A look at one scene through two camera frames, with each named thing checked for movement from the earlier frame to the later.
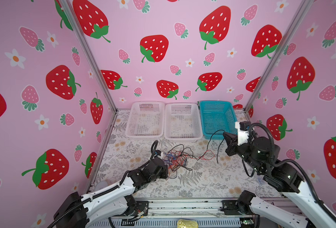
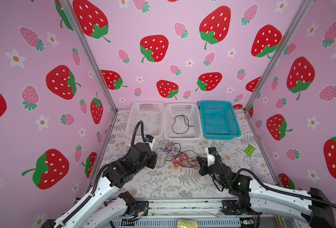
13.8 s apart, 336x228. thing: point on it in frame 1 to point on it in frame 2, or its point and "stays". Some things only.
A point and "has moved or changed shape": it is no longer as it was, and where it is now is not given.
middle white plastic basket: [182, 122] stays
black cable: [210, 137] to [186, 122]
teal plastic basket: [218, 117] stays
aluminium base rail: [166, 212] stays
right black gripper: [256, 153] to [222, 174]
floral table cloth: [196, 168] stays
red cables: [175, 159] has moved or changed shape
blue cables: [171, 158] to [165, 150]
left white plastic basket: [146, 119] stays
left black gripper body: [162, 174] to [147, 162]
